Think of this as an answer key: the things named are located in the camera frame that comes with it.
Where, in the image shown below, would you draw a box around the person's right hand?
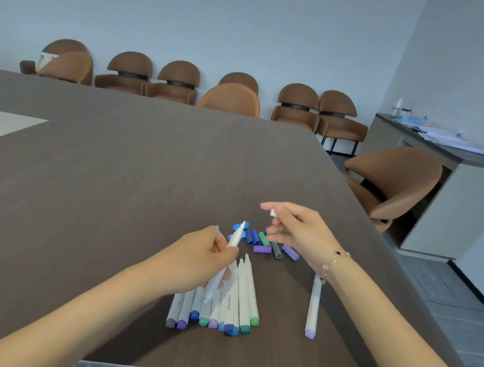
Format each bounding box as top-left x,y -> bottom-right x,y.
253,199 -> 349,274

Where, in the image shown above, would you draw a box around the person's left hand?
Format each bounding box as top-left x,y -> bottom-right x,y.
156,219 -> 243,304

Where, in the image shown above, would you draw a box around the white marker pen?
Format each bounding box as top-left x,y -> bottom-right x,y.
201,216 -> 247,309

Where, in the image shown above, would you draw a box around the person's left forearm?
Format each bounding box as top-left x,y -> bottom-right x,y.
0,242 -> 179,367

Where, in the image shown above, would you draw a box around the person's right forearm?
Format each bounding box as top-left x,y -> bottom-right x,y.
308,250 -> 484,367

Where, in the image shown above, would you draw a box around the heap of coloured marker caps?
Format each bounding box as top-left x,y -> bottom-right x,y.
210,217 -> 304,263

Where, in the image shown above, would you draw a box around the pile of white markers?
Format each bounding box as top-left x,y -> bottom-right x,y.
165,244 -> 269,340

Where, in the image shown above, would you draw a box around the white marker lavender end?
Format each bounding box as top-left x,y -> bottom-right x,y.
303,272 -> 325,341

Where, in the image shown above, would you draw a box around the brown curved-back armchair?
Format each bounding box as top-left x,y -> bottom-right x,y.
335,138 -> 446,240

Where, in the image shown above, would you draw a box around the row of brown chairs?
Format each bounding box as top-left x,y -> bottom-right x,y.
13,33 -> 375,159

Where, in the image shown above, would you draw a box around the blue cloth bundle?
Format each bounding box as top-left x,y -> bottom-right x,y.
391,112 -> 430,127

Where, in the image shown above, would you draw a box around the stack of white papers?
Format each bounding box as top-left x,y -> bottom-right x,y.
407,123 -> 484,157

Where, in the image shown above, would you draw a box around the grey sideboard cabinet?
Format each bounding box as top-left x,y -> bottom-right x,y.
356,112 -> 484,267

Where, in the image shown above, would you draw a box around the white bag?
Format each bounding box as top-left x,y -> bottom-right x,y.
36,51 -> 60,76

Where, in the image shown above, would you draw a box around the gold chain bracelet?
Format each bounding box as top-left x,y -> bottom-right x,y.
317,246 -> 353,289

